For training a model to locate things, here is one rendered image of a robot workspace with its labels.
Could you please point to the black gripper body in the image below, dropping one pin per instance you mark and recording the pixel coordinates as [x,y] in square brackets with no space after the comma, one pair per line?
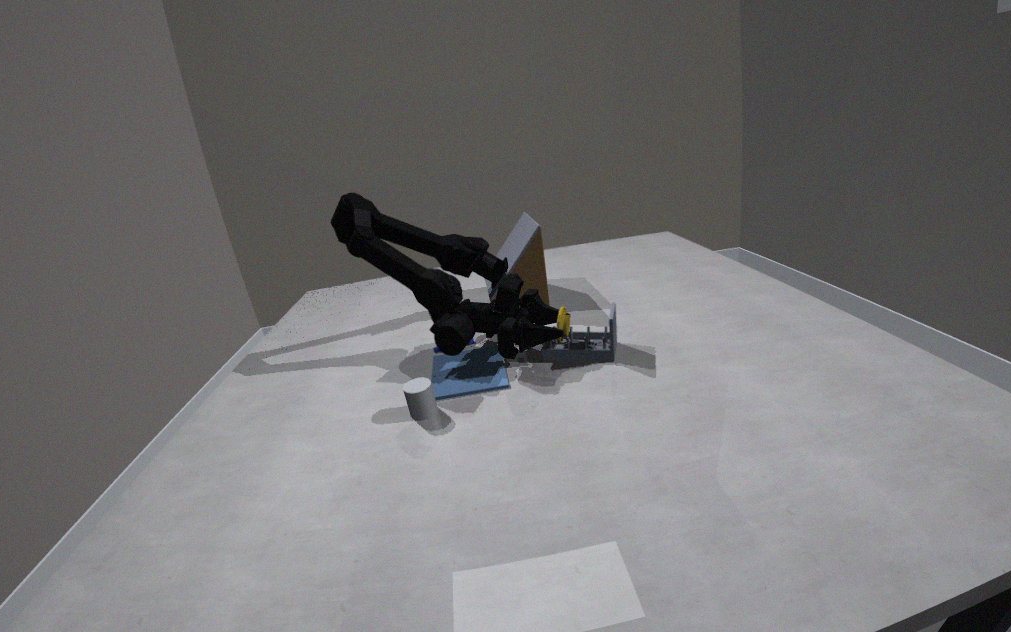
[507,329]

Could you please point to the grey cylinder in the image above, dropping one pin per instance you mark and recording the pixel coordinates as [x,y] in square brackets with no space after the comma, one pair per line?
[420,398]

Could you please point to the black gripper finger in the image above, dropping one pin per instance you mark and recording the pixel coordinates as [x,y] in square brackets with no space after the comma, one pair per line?
[544,314]
[531,335]

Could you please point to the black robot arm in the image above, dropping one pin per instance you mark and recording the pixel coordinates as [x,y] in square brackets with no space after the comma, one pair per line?
[360,226]

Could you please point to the blue flat mat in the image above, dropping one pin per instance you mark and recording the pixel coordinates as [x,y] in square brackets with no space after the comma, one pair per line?
[471,371]

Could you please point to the blue rectangular bar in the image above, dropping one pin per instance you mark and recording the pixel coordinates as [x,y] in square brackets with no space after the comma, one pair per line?
[470,343]

